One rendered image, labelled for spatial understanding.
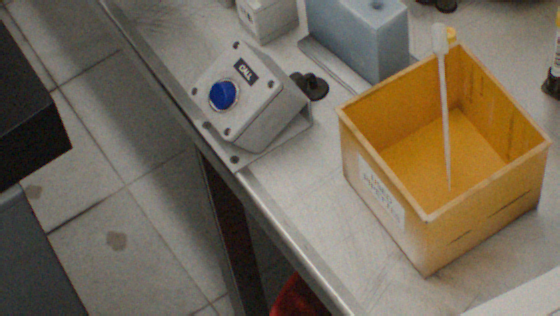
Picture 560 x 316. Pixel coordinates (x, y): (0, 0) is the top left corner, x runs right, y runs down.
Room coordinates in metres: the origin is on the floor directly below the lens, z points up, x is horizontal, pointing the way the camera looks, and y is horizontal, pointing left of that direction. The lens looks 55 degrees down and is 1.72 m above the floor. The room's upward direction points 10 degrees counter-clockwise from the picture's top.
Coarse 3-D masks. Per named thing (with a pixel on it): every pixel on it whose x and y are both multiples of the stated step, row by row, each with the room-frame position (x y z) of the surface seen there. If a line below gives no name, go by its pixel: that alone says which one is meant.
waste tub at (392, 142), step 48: (384, 96) 0.57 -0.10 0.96; (432, 96) 0.59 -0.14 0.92; (480, 96) 0.57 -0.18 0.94; (384, 144) 0.57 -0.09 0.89; (432, 144) 0.57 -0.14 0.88; (480, 144) 0.56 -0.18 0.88; (528, 144) 0.51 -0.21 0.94; (384, 192) 0.49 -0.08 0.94; (432, 192) 0.52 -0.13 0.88; (480, 192) 0.46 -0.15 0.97; (528, 192) 0.48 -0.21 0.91; (432, 240) 0.44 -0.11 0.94; (480, 240) 0.46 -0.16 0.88
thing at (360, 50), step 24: (312, 0) 0.71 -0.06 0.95; (336, 0) 0.68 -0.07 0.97; (360, 0) 0.67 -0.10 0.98; (384, 0) 0.67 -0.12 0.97; (312, 24) 0.71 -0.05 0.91; (336, 24) 0.68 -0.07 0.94; (360, 24) 0.65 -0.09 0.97; (384, 24) 0.64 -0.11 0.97; (312, 48) 0.70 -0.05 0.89; (336, 48) 0.68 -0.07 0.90; (360, 48) 0.65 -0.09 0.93; (384, 48) 0.64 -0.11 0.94; (408, 48) 0.66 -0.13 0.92; (336, 72) 0.67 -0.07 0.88; (360, 72) 0.66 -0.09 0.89; (384, 72) 0.64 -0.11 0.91
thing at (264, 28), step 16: (240, 0) 0.74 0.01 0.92; (256, 0) 0.73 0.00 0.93; (272, 0) 0.73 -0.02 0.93; (288, 0) 0.74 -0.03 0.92; (240, 16) 0.75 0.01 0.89; (256, 16) 0.72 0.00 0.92; (272, 16) 0.73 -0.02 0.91; (288, 16) 0.74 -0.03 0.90; (256, 32) 0.72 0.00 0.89; (272, 32) 0.73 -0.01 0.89
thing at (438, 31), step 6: (438, 24) 0.61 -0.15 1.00; (432, 30) 0.61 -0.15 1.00; (438, 30) 0.60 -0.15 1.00; (444, 30) 0.60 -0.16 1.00; (432, 36) 0.60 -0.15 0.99; (438, 36) 0.60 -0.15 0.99; (444, 36) 0.60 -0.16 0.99; (432, 42) 0.60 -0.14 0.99; (438, 42) 0.60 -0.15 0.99; (444, 42) 0.60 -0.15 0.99; (432, 48) 0.60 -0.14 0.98; (438, 48) 0.59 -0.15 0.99; (444, 48) 0.59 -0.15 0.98
